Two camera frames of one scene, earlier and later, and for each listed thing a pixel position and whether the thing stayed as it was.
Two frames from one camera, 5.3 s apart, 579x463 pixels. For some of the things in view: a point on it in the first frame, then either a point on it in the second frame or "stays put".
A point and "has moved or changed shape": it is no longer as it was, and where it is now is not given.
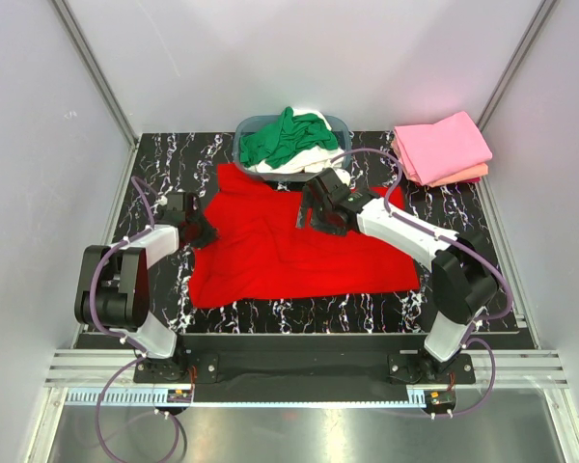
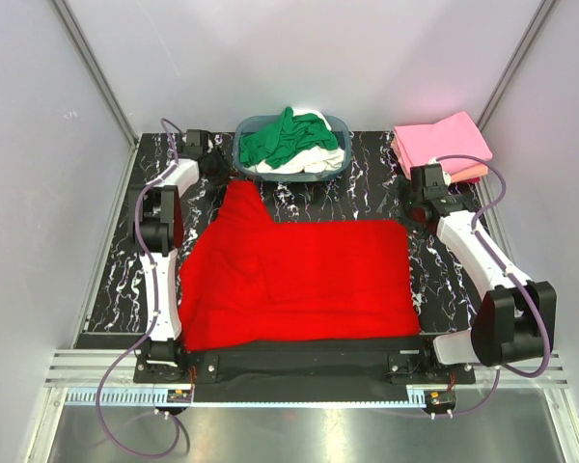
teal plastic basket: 252,122 stays put
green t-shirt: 283,141 stays put
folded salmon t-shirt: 478,172 stays put
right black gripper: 308,201 to 419,227
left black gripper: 209,235 to 226,168
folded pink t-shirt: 436,151 stays put
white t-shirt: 305,161 stays put
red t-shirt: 260,253 has moved or changed shape
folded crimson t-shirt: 472,180 stays put
